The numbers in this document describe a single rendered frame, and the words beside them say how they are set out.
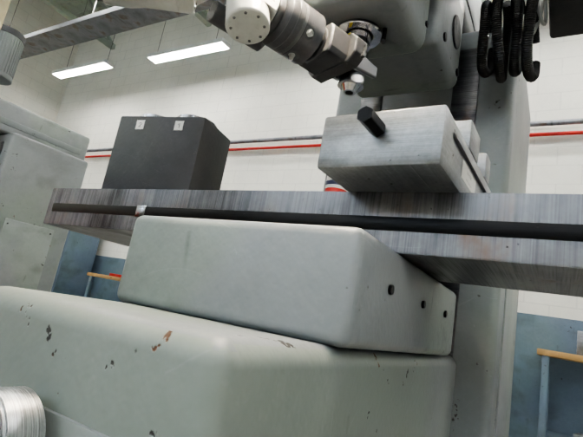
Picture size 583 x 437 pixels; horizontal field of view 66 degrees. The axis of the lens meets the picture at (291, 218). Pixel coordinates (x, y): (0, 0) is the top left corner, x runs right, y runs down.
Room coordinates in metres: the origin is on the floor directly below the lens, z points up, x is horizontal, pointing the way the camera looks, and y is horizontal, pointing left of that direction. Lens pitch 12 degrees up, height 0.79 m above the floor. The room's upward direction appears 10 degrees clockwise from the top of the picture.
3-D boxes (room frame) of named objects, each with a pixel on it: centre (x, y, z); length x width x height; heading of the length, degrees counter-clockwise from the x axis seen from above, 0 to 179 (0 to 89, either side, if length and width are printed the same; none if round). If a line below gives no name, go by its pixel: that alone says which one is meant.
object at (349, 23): (0.73, -0.06, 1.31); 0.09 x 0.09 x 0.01
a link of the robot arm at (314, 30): (0.68, 0.01, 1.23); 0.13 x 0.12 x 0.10; 37
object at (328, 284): (0.73, -0.06, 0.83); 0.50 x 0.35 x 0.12; 148
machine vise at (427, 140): (0.62, -0.18, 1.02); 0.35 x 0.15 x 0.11; 146
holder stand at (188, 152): (0.96, 0.29, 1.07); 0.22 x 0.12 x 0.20; 69
